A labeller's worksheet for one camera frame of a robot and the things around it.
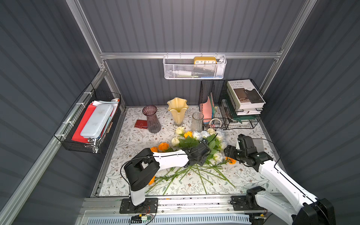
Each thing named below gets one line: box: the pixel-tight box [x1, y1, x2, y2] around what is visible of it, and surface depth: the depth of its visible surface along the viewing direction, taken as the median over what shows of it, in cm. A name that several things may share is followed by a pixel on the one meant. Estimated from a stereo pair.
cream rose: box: [175, 126, 185, 135], surface depth 102 cm
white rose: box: [192, 130, 203, 141], surface depth 95 cm
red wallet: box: [134, 119, 148, 129], surface depth 107 cm
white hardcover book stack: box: [226, 78, 266, 116], surface depth 96 cm
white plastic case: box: [80, 100, 114, 139], surface depth 72 cm
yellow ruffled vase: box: [166, 96, 189, 125], surface depth 98 cm
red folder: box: [71, 103, 97, 143], surface depth 70 cm
